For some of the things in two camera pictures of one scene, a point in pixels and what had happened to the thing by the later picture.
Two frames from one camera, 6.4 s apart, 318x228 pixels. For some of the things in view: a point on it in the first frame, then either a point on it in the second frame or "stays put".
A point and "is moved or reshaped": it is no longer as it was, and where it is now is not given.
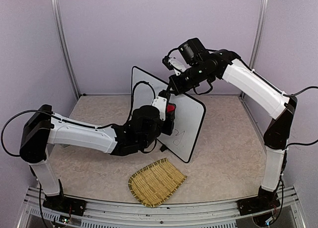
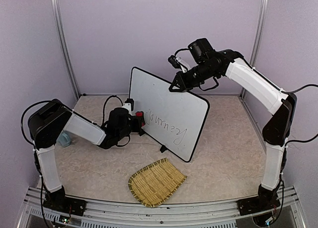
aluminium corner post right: x=260 y=28 stays put
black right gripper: x=177 y=89 stays put
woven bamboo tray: x=152 y=185 stays put
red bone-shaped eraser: x=170 y=108 is moved or reshaped
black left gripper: x=170 y=115 -> x=138 y=122
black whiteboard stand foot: x=163 y=148 stays put
